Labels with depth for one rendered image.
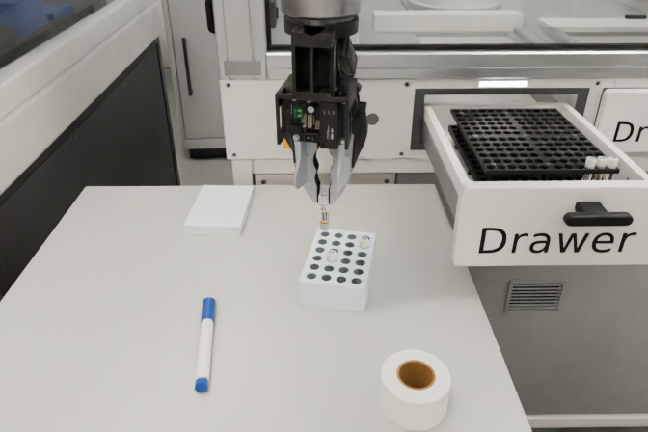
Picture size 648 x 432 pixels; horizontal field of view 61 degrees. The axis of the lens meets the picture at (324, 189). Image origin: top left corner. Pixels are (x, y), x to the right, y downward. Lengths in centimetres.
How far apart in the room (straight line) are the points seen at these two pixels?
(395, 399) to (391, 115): 53
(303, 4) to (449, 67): 48
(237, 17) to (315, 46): 42
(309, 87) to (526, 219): 31
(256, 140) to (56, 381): 50
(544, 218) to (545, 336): 68
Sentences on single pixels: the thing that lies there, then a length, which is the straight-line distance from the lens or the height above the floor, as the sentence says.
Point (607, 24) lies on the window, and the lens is 103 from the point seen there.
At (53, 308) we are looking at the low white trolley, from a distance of 79.
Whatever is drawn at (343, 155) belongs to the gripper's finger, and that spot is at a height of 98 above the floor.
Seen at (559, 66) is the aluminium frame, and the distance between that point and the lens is 101.
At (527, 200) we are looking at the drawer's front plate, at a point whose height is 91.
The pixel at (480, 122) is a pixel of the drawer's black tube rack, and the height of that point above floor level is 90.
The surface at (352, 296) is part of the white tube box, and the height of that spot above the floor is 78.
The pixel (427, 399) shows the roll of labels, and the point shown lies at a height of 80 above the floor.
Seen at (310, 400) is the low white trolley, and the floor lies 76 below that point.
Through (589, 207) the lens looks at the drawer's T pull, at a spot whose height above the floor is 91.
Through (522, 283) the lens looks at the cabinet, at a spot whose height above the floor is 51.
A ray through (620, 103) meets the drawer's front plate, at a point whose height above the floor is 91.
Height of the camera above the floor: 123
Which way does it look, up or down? 29 degrees down
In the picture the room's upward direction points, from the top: straight up
